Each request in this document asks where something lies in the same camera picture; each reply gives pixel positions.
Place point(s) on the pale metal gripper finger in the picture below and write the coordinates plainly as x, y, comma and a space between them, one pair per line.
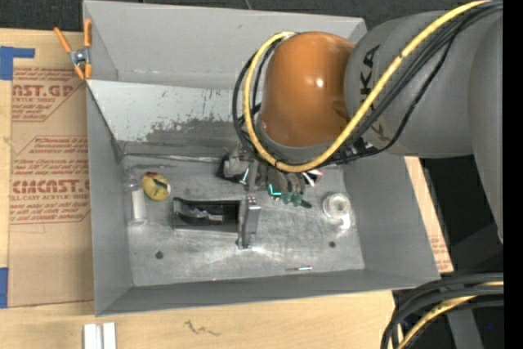
253, 216
242, 225

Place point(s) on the grey metal bin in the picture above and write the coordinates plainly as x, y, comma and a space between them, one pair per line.
245, 257

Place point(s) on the small metal pin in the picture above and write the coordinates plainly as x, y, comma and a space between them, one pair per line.
298, 268

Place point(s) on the white tape roll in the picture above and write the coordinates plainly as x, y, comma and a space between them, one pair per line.
336, 206

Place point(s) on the yellow oval toy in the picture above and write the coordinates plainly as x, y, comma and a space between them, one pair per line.
155, 186

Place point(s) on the clear glass bottle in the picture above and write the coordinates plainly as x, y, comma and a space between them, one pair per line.
138, 202

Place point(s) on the brown cardboard board red print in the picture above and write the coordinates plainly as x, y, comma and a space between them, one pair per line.
45, 249

